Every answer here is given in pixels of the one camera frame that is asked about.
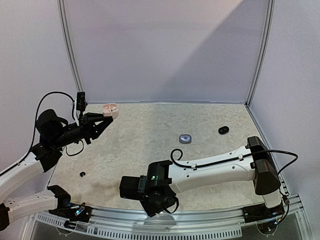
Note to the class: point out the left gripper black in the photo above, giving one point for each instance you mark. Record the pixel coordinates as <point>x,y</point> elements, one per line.
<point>88,127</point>

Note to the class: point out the pink earbud charging case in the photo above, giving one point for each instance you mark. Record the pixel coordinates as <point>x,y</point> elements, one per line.
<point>110,110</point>

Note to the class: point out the purple earbud charging case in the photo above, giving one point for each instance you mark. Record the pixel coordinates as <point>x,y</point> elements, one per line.
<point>185,139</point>

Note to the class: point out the black earbud case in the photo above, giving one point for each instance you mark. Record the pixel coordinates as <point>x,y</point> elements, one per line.
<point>223,130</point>

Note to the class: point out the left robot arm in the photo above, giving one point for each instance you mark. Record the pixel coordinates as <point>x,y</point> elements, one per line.
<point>55,134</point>

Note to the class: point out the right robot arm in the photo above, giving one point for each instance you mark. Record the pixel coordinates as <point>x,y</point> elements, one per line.
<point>157,190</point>

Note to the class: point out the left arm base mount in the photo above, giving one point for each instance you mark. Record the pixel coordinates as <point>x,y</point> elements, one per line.
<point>67,209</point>

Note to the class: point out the aluminium front rail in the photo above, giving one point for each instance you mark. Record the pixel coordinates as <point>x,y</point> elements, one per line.
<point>120,224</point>

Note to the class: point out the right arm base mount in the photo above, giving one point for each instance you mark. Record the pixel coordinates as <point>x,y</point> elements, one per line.
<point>259,212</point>

